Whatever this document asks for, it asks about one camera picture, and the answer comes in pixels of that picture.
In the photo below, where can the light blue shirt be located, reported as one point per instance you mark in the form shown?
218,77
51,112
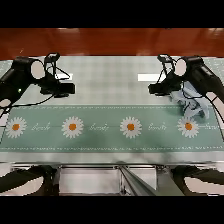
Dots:
190,103

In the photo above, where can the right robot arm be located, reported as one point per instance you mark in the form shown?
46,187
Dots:
200,75

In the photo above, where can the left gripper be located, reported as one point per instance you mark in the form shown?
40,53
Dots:
59,88

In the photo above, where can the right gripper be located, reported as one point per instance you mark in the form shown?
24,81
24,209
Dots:
165,87

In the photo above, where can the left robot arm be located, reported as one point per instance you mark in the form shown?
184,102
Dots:
16,76

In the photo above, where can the silver frame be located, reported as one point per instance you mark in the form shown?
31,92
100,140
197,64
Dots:
140,181

